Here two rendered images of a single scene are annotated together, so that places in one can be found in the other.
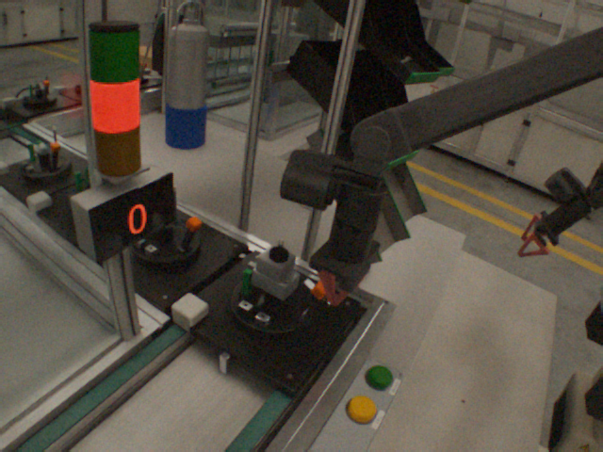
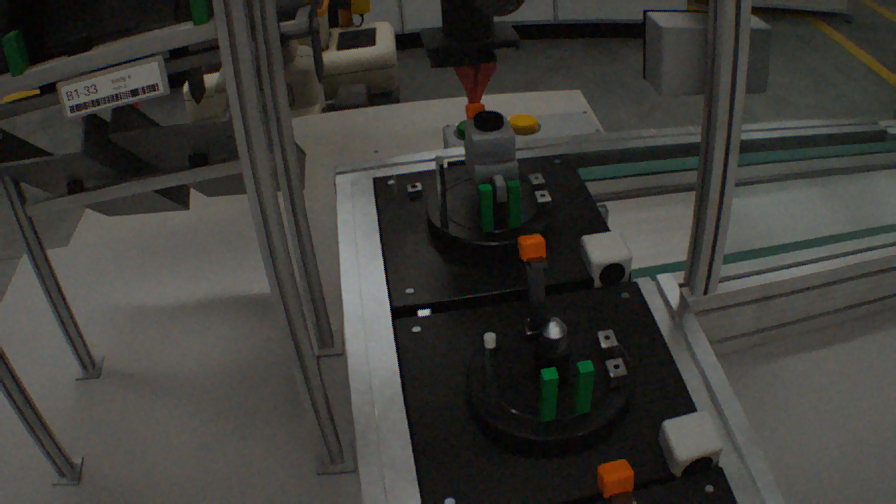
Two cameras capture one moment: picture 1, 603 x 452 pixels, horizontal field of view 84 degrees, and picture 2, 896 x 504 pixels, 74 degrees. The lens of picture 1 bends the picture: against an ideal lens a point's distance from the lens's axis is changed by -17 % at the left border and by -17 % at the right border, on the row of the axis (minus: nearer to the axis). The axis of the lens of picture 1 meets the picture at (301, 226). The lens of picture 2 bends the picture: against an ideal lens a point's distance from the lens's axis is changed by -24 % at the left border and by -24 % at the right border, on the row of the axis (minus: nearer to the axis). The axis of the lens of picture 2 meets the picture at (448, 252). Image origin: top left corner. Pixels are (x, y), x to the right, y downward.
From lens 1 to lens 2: 1.05 m
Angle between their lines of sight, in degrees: 91
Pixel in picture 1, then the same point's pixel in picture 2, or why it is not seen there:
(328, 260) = (503, 33)
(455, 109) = not seen: outside the picture
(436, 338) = not seen: hidden behind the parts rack
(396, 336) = (326, 222)
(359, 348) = (449, 155)
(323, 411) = (555, 141)
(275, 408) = (590, 171)
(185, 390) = (657, 249)
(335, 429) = (561, 129)
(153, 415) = not seen: hidden behind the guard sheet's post
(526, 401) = (330, 122)
